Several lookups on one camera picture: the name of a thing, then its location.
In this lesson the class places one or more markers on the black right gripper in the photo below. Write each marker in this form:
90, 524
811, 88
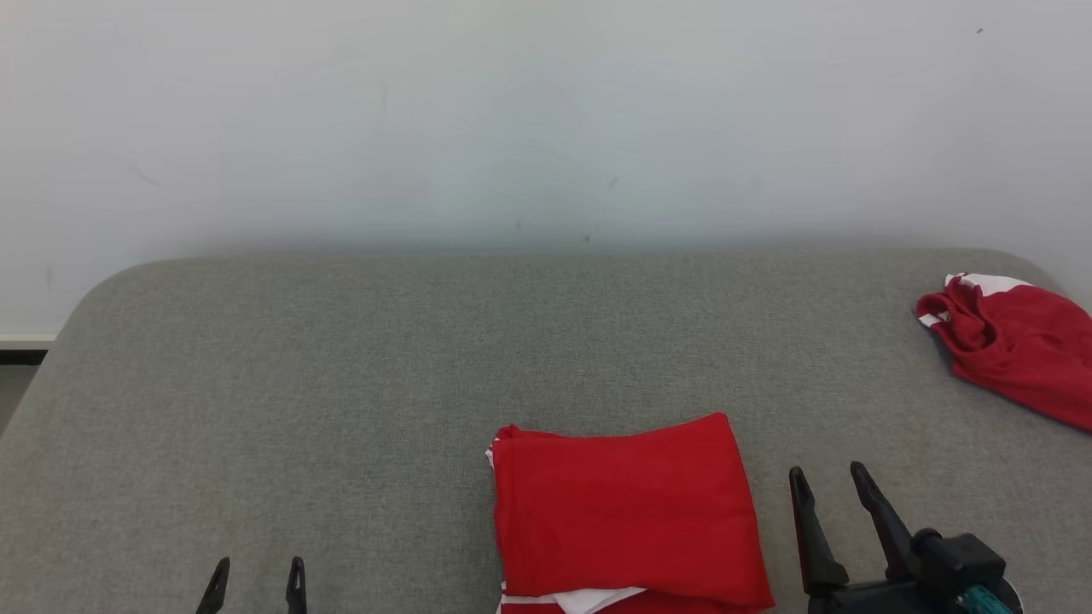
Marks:
904, 597

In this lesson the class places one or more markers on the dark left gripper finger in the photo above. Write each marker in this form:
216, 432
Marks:
216, 593
297, 593

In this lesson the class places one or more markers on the red basketball jersey number 23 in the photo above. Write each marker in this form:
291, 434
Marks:
623, 512

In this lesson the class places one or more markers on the red shorts wide white stripe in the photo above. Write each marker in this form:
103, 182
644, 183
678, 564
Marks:
1024, 350

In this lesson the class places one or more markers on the white wall baseboard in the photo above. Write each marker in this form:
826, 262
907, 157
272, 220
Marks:
21, 339

